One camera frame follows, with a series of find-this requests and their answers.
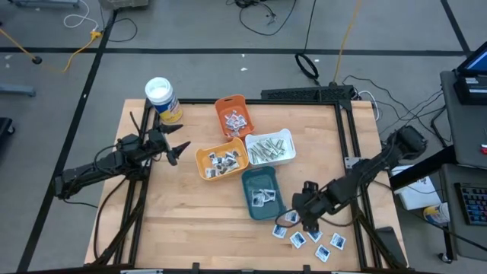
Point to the black-print white square packet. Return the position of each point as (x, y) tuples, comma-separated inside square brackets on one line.
[(235, 164), (236, 153), (218, 160), (210, 173), (224, 169), (227, 163), (267, 192), (230, 155), (212, 155), (217, 170)]

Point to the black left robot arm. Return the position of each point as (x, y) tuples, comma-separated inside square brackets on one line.
[(95, 169)]

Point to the black computer keyboard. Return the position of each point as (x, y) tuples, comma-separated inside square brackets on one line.
[(473, 203)]

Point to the grey metal floor foot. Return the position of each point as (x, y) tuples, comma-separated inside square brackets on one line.
[(17, 90), (43, 3)]

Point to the black caster wheel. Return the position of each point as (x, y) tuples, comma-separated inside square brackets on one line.
[(444, 257)]

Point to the grey desk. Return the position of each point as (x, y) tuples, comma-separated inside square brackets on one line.
[(464, 129), (452, 228)]

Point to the orange plastic bin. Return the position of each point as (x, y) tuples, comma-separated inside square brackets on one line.
[(224, 104)]

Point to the teal plastic bin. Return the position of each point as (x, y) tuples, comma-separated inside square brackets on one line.
[(262, 213)]

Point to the black monitor blue screen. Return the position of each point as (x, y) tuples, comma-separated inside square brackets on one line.
[(477, 62)]

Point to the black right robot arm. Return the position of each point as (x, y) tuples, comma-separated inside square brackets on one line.
[(365, 171)]

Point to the Lysol disinfecting wipes canister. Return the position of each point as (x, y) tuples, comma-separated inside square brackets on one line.
[(160, 91), (437, 215)]

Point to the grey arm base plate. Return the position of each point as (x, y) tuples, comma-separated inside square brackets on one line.
[(350, 162)]

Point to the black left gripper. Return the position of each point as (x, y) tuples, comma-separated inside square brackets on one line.
[(158, 141)]

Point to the black desk crossbar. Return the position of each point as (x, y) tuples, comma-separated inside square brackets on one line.
[(422, 171)]

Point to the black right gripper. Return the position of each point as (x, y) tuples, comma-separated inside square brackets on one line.
[(310, 207)]

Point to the black flat pedal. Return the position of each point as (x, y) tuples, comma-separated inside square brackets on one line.
[(390, 243)]

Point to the white plastic bin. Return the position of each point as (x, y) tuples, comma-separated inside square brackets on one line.
[(289, 158)]

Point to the green-striped white long packet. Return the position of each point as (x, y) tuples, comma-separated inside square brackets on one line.
[(252, 155), (282, 150), (262, 144), (264, 150), (280, 144), (269, 156), (291, 144), (258, 153), (276, 151), (271, 145)]

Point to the yellow plastic bin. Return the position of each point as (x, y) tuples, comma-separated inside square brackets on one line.
[(201, 163)]

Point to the small red object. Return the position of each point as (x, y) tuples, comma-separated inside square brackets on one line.
[(484, 149)]

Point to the black box device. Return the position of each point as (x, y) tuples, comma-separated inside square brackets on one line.
[(470, 95)]

